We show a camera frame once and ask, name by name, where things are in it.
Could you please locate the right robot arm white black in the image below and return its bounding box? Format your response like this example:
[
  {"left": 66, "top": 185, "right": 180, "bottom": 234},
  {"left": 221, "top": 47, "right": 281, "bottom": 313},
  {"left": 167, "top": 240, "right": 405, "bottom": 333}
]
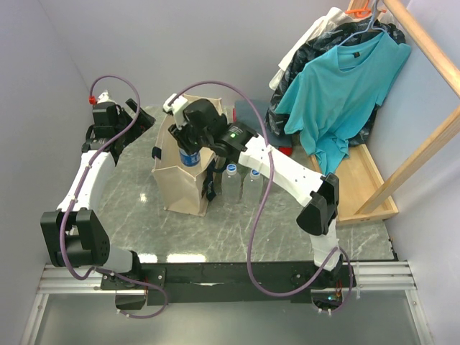
[{"left": 163, "top": 96, "right": 344, "bottom": 286}]

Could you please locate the beige canvas tote bag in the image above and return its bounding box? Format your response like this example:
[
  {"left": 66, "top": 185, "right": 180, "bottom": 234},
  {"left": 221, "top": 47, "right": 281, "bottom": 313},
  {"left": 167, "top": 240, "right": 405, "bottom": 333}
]
[{"left": 152, "top": 115, "right": 216, "bottom": 216}]

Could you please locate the orange hanger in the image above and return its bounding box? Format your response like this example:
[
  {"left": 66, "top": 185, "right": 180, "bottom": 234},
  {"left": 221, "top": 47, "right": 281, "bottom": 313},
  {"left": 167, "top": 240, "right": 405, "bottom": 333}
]
[{"left": 346, "top": 5, "right": 372, "bottom": 18}]

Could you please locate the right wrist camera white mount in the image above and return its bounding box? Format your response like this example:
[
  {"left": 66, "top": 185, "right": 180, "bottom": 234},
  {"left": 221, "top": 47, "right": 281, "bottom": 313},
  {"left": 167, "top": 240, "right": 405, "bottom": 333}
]
[{"left": 162, "top": 93, "right": 189, "bottom": 129}]

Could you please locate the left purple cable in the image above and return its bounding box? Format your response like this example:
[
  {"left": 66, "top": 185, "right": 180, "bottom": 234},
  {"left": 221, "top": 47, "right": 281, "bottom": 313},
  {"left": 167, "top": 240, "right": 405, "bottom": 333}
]
[{"left": 59, "top": 74, "right": 169, "bottom": 320}]

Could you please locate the folded red cloth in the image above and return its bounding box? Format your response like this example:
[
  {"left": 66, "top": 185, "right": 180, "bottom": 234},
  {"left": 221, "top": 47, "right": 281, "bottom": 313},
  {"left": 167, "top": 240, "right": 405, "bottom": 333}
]
[{"left": 232, "top": 108, "right": 293, "bottom": 157}]

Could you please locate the blue wire hanger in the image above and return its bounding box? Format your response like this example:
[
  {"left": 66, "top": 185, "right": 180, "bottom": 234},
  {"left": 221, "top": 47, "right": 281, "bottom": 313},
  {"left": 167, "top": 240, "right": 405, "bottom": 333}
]
[{"left": 337, "top": 6, "right": 391, "bottom": 47}]

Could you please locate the dark patterned garment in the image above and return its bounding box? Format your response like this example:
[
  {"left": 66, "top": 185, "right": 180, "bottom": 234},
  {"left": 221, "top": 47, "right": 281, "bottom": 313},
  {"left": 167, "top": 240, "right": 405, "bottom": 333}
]
[{"left": 264, "top": 19, "right": 407, "bottom": 147}]

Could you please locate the white garment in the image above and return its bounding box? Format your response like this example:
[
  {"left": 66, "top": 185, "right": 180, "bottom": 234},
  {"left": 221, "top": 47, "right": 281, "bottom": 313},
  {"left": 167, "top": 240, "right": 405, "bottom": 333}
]
[{"left": 269, "top": 7, "right": 354, "bottom": 91}]

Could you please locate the plastic water bottle blue cap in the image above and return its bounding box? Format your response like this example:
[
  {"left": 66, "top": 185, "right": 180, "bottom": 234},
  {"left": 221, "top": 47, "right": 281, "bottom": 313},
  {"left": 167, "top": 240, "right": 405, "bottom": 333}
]
[{"left": 221, "top": 163, "right": 241, "bottom": 205}]

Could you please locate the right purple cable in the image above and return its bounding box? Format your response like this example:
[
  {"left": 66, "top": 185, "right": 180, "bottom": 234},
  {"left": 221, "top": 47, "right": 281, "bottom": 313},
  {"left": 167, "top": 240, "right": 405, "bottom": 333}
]
[{"left": 168, "top": 80, "right": 357, "bottom": 314}]

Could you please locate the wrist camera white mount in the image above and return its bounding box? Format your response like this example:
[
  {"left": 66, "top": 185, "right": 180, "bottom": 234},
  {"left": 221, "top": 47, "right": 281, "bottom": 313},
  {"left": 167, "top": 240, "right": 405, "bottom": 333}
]
[
  {"left": 88, "top": 90, "right": 112, "bottom": 106},
  {"left": 162, "top": 93, "right": 189, "bottom": 129}
]

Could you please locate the wooden clothes rack frame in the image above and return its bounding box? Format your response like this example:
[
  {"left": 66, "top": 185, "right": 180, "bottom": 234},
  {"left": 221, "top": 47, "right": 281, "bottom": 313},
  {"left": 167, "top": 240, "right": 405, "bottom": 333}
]
[{"left": 308, "top": 0, "right": 460, "bottom": 227}]

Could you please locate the purple cable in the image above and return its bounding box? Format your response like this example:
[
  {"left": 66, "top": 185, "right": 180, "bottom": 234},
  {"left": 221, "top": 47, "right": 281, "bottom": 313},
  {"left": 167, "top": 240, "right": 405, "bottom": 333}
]
[
  {"left": 168, "top": 80, "right": 357, "bottom": 314},
  {"left": 59, "top": 74, "right": 169, "bottom": 320}
]

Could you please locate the teal t-shirt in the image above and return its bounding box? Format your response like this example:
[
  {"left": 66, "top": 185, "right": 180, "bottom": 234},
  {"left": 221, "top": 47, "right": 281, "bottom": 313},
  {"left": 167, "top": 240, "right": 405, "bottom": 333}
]
[{"left": 275, "top": 32, "right": 411, "bottom": 175}]

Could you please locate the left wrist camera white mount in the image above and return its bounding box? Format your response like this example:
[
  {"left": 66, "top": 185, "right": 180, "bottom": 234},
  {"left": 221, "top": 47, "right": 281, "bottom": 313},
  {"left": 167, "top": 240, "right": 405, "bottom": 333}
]
[{"left": 88, "top": 90, "right": 112, "bottom": 106}]

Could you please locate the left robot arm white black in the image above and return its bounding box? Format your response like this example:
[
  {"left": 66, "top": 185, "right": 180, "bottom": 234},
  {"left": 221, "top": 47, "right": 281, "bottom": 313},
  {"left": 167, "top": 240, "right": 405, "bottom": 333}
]
[{"left": 40, "top": 93, "right": 155, "bottom": 289}]

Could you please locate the aluminium rail frame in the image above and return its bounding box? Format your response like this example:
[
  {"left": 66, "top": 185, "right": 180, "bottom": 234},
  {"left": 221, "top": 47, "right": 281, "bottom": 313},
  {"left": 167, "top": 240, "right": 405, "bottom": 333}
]
[{"left": 21, "top": 260, "right": 433, "bottom": 344}]

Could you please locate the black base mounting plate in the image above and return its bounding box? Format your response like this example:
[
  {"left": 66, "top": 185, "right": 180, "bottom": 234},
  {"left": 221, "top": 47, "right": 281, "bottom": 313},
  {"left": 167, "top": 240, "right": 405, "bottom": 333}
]
[{"left": 99, "top": 261, "right": 359, "bottom": 311}]

